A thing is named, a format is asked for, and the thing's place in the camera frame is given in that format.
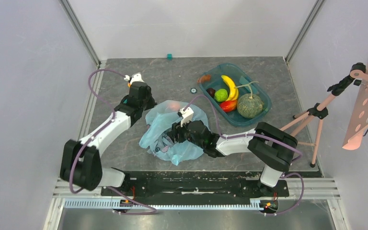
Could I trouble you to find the light blue plastic bag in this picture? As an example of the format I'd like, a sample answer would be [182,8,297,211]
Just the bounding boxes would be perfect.
[138,101,210,166]

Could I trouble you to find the green netted fake melon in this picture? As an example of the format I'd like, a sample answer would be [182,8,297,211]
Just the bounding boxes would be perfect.
[237,93,264,119]

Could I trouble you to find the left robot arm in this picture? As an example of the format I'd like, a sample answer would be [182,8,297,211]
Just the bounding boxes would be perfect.
[59,81,156,195]

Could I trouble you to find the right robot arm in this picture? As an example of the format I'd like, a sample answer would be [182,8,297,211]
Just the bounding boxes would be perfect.
[167,120,302,196]

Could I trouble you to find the pink fake peach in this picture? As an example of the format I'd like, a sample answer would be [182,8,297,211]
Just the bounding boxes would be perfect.
[168,102,182,112]

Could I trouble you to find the red fake mango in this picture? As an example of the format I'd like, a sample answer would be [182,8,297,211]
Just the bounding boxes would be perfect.
[219,100,238,113]

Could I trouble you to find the dark brown fake fruit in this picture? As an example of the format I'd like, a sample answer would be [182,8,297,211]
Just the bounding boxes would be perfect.
[206,88,216,98]

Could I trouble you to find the green fake fruit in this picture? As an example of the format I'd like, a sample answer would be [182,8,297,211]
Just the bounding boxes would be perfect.
[214,89,229,103]

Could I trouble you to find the yellow fake banana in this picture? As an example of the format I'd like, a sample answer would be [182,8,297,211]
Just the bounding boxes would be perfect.
[221,75,239,101]

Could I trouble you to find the orange curved toy piece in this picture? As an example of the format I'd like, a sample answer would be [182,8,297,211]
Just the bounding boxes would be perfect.
[197,74,211,84]

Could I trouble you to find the teal rectangular block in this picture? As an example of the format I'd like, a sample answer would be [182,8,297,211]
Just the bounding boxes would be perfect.
[237,77,259,94]

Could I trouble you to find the teal plastic bin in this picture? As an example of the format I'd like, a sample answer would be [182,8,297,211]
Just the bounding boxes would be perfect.
[198,63,273,127]

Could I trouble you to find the pink music stand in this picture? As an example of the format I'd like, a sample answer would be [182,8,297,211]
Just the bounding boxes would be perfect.
[281,61,368,167]

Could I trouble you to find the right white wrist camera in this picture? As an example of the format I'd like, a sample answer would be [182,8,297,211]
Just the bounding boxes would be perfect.
[178,107,194,127]

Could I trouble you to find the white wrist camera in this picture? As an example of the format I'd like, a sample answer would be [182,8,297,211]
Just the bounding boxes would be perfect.
[124,72,144,87]
[178,107,194,127]

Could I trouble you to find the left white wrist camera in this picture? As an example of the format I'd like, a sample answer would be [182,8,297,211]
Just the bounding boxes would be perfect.
[124,72,144,87]

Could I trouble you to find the white cable tray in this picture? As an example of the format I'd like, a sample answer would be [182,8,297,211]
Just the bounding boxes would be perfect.
[63,198,273,211]

